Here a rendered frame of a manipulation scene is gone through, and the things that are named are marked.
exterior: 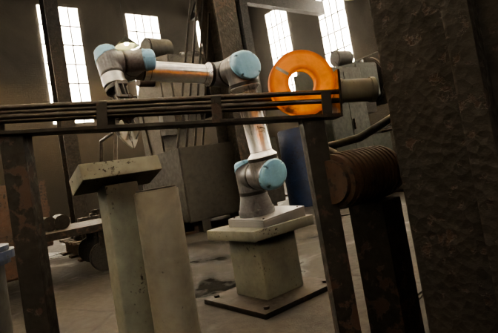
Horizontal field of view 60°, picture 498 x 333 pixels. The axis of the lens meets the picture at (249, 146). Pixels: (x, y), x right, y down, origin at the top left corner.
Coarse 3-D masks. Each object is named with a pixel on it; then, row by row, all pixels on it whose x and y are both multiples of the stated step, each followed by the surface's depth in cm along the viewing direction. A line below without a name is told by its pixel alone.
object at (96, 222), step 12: (60, 216) 297; (48, 228) 293; (60, 228) 296; (72, 228) 287; (84, 228) 288; (96, 228) 291; (48, 240) 276; (84, 240) 341; (96, 240) 345; (84, 252) 340; (96, 252) 291; (96, 264) 290
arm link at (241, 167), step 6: (240, 162) 174; (246, 162) 173; (234, 168) 179; (240, 168) 175; (246, 168) 171; (240, 174) 174; (240, 180) 175; (246, 180) 171; (240, 186) 176; (246, 186) 174; (240, 192) 177; (246, 192) 174
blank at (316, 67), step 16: (288, 64) 98; (304, 64) 99; (320, 64) 99; (272, 80) 98; (288, 80) 98; (320, 80) 99; (288, 96) 98; (304, 96) 98; (320, 96) 99; (288, 112) 98; (304, 112) 98
